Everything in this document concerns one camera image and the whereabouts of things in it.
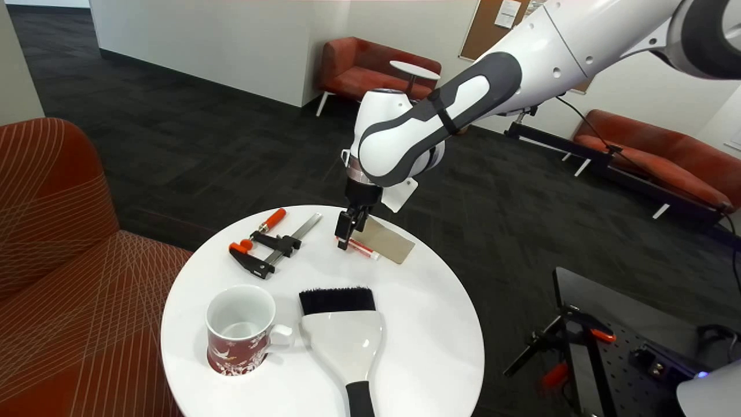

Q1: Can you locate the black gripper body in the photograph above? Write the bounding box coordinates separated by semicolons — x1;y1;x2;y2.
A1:
343;178;385;222

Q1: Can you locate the red Expo marker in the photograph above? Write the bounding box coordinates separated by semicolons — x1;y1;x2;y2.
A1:
344;237;381;262

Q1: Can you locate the red and white mug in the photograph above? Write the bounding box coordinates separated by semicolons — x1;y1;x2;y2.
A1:
202;283;297;379

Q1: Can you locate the black and orange bar clamp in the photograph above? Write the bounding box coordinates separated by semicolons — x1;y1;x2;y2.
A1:
227;207;326;283

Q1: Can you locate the white brush with black bristles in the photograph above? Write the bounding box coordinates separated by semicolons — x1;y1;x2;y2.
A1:
297;285;388;417

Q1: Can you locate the red armchair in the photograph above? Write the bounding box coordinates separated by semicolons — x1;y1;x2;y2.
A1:
315;35;444;120

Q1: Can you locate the small white round side table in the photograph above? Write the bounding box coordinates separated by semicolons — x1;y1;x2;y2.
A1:
387;58;443;84

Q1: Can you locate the cork board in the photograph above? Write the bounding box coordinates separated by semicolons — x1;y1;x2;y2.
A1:
459;0;536;63

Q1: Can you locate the white paper sheet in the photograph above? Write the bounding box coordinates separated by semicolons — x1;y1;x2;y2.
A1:
492;0;525;29

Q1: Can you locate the red patterned sofa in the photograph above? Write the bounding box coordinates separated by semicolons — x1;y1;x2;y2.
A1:
0;116;194;417

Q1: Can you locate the black perforated table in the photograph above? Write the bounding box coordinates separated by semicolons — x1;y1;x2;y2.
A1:
554;263;741;417

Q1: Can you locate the white rounded device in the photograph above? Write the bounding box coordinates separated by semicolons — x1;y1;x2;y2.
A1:
674;358;741;417

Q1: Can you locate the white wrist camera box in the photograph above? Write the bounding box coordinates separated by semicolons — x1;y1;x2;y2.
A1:
379;176;421;216

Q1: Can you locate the black metal frame bar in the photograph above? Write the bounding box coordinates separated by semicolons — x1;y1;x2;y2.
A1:
504;120;732;230

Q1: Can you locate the black clamp with red handle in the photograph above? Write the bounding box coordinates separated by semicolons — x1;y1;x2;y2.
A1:
503;303;621;379

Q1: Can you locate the thin black cable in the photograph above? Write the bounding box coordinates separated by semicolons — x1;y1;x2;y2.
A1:
550;92;621;163

